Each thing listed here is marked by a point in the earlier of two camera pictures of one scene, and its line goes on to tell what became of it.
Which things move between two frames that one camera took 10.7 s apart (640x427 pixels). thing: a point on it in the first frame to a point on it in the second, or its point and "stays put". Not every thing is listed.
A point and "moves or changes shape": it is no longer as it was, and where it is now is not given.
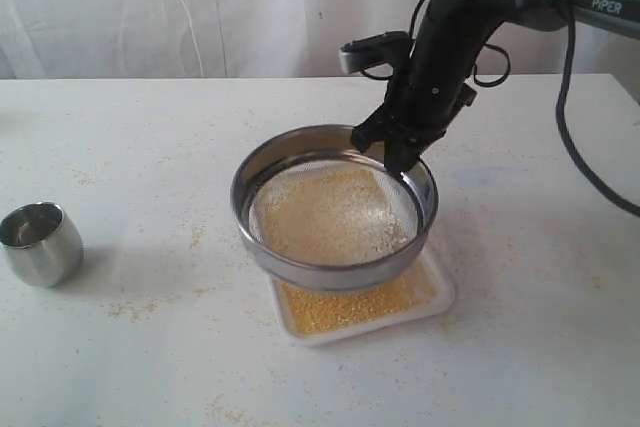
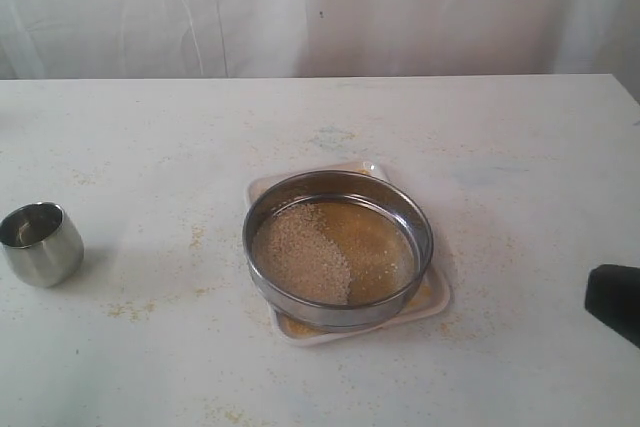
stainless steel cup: [41, 245] stays put
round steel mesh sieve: [316, 212] moves or changes shape
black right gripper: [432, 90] to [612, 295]
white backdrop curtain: [244, 13] stays put
